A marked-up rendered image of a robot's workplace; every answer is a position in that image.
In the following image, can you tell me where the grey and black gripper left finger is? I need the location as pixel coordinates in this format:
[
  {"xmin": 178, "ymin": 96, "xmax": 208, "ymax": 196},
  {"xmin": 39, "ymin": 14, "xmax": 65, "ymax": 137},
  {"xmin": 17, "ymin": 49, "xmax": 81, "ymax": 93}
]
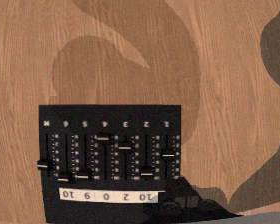
[{"xmin": 140, "ymin": 178, "xmax": 185, "ymax": 224}]

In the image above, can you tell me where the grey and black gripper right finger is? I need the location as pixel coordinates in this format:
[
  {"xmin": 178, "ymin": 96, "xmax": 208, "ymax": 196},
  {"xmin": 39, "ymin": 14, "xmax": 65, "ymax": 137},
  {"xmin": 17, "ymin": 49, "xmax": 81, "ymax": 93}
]
[{"xmin": 176, "ymin": 177, "xmax": 243, "ymax": 223}]

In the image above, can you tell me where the black lighting desk with faders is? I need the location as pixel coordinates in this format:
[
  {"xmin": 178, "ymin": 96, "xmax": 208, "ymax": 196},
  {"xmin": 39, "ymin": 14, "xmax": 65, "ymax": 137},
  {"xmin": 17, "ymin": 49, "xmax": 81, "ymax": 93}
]
[{"xmin": 37, "ymin": 104, "xmax": 181, "ymax": 224}]

